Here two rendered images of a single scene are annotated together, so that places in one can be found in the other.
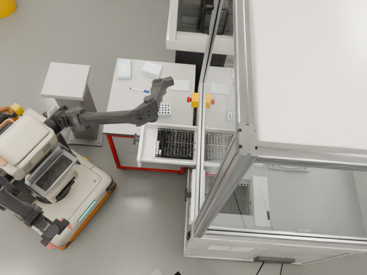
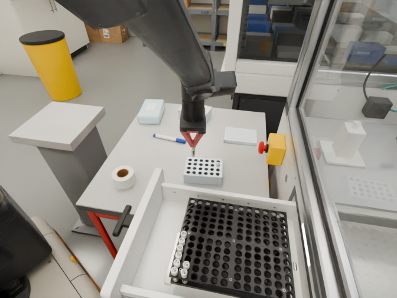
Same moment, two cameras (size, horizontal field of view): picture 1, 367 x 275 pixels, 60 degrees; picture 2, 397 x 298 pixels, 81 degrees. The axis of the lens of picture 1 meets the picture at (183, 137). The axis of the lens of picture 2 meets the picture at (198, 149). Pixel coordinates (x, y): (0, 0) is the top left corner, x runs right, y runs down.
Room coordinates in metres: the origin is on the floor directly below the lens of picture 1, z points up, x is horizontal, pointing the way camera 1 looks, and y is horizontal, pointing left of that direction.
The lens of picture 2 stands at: (0.59, 0.06, 1.35)
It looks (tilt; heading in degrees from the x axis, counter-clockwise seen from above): 42 degrees down; 15
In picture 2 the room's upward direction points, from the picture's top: straight up
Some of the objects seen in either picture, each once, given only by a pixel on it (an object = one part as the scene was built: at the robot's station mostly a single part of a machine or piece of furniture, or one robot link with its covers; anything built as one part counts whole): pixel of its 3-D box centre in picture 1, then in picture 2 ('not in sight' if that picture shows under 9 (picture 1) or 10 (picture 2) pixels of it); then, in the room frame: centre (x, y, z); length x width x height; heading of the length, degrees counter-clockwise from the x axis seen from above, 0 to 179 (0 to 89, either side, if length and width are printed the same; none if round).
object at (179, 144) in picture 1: (175, 144); (232, 248); (0.83, 0.04, 0.87); 0.22 x 0.18 x 0.06; 94
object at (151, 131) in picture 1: (176, 145); (236, 249); (0.83, 0.04, 0.86); 0.40 x 0.26 x 0.06; 94
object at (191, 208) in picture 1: (192, 196); not in sight; (0.52, -0.10, 0.87); 0.29 x 0.02 x 0.11; 4
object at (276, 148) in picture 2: (194, 100); (274, 149); (1.16, -0.03, 0.88); 0.07 x 0.05 x 0.07; 4
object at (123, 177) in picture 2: not in sight; (123, 177); (1.01, 0.42, 0.78); 0.07 x 0.07 x 0.04
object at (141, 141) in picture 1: (141, 141); (142, 230); (0.81, 0.24, 0.87); 0.29 x 0.02 x 0.11; 4
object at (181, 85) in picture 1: (179, 85); (240, 136); (1.34, 0.08, 0.77); 0.13 x 0.09 x 0.02; 95
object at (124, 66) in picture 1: (124, 69); (152, 110); (1.40, 0.49, 0.78); 0.15 x 0.10 x 0.04; 11
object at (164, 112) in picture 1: (161, 110); (203, 170); (1.11, 0.17, 0.78); 0.12 x 0.08 x 0.04; 100
